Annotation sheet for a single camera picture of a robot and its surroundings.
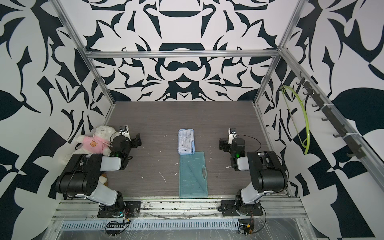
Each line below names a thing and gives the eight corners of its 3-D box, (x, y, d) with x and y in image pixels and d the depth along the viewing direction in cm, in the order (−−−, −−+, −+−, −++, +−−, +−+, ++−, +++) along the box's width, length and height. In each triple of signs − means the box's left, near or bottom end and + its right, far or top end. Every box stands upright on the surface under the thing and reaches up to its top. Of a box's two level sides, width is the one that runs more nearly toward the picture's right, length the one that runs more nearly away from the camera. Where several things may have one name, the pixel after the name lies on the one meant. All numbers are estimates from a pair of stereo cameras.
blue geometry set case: (176, 154, 93) (176, 152, 91) (178, 130, 104) (178, 128, 102) (194, 154, 93) (194, 152, 91) (194, 130, 104) (194, 128, 102)
